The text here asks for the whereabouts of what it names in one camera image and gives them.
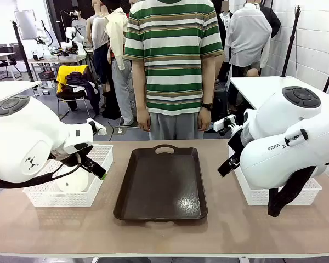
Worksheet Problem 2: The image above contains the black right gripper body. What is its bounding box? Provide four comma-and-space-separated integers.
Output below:
227, 126, 247, 160

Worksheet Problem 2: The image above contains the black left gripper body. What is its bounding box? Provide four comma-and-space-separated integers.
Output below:
51, 142, 94, 167

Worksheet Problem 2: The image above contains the translucent white conical flask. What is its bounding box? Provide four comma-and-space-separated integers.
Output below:
56, 164, 90, 192

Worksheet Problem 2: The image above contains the person's right forearm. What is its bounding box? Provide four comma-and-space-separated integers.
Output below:
132, 58, 149, 110

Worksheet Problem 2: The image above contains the person's left forearm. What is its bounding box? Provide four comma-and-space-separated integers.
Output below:
201, 53, 218, 105

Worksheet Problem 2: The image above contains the person's left hand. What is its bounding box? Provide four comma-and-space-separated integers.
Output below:
197, 108, 213, 132

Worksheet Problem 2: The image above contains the person's right hand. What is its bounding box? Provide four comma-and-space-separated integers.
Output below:
137, 108, 152, 133

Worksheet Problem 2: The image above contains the white perforated plastic basket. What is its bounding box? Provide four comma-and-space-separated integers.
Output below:
22, 144, 114, 208
228, 145, 323, 206

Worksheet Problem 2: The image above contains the chair piled with clothes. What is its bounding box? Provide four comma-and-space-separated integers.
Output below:
56, 65, 101, 122

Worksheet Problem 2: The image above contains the dark brown plastic tray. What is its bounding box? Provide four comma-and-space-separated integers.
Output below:
113, 144, 208, 222

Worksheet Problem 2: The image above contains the yellow cloth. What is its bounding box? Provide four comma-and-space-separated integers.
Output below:
56, 65, 89, 94

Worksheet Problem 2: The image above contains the green striped t-shirt torso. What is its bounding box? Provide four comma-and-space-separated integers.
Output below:
123, 0, 225, 116

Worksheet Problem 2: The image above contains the black office chair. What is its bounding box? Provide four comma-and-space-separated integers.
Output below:
0, 43, 23, 81

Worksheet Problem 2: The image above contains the mannequin in white tank top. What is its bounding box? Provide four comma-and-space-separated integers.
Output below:
86, 0, 112, 94

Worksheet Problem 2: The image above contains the mannequin in cream shirt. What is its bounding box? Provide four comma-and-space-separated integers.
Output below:
103, 0, 135, 127

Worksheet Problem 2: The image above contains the white light panel on stand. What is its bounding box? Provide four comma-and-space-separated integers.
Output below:
10, 9, 39, 82

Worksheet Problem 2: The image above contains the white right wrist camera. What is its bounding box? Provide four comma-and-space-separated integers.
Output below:
213, 115, 236, 133

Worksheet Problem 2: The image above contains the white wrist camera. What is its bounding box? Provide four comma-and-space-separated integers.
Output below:
213, 115, 236, 133
86, 118, 107, 136

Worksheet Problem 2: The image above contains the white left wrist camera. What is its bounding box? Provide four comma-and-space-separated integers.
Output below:
86, 118, 107, 136

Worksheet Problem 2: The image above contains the black left arm cable sleeve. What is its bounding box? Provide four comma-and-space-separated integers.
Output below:
0, 152, 82, 190

